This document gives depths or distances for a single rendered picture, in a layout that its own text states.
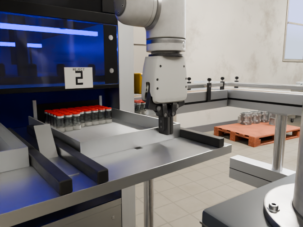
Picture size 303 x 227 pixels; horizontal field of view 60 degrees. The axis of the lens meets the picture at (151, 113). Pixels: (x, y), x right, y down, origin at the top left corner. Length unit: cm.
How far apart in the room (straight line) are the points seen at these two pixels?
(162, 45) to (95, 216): 62
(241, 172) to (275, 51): 444
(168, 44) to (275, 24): 527
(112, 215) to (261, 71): 477
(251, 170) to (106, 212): 84
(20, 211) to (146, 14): 38
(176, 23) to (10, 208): 42
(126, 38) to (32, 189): 59
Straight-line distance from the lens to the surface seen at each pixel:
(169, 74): 55
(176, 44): 54
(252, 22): 521
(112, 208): 97
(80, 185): 41
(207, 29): 436
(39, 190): 41
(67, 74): 78
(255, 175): 150
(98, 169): 40
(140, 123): 76
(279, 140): 141
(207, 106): 134
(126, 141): 55
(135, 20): 52
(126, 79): 87
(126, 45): 88
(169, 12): 55
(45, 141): 54
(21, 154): 50
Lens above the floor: 105
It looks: 10 degrees down
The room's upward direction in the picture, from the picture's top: straight up
